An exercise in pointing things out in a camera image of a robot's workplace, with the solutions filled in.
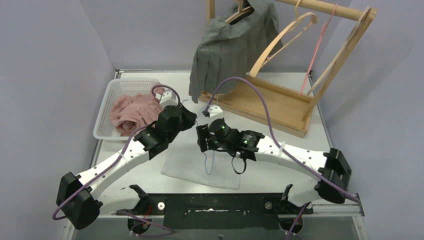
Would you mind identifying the blue wire hanger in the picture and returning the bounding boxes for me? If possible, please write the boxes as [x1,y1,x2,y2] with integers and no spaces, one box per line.
[180,98,217,176]

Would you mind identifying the white garment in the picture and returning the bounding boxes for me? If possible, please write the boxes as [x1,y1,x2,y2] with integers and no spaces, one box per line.
[161,128,241,190]

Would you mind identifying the pink garment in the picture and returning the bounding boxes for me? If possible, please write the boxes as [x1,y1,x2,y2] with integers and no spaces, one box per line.
[109,87,165,137]

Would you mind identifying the grey pleated skirt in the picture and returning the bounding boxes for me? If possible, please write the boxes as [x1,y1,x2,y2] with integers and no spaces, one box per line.
[188,0,279,103]

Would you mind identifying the pink wire hanger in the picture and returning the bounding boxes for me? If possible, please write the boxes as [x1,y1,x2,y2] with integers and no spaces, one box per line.
[299,3,338,96]

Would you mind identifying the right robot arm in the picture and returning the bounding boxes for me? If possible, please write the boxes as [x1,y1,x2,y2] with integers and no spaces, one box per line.
[196,118,360,214]

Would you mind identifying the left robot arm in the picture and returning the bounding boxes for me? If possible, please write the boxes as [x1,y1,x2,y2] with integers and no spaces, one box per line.
[52,104,197,230]

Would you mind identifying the wooden hanger rack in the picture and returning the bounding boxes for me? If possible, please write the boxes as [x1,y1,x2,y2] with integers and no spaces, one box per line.
[199,0,378,138]

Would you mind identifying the white plastic basket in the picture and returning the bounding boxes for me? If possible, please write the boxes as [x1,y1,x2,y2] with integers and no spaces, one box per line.
[93,77,159,141]

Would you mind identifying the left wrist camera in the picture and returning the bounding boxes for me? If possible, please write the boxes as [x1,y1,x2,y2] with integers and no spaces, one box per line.
[155,90,178,109]

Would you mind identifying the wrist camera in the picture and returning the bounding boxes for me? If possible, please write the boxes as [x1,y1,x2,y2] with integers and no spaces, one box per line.
[155,90,178,109]
[202,105,224,121]

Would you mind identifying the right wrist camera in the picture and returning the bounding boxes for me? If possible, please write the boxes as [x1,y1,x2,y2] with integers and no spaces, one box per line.
[202,105,224,121]

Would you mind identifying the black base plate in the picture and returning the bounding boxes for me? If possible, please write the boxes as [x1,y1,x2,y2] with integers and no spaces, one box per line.
[128,185,314,233]

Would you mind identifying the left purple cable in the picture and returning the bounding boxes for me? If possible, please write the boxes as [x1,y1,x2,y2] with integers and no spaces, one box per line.
[52,84,181,239]

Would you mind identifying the purple cable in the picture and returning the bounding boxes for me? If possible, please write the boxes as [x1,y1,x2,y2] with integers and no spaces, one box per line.
[202,76,361,240]
[52,84,181,239]

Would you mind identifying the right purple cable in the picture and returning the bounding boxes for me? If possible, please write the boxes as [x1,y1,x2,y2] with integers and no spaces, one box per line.
[202,76,361,240]

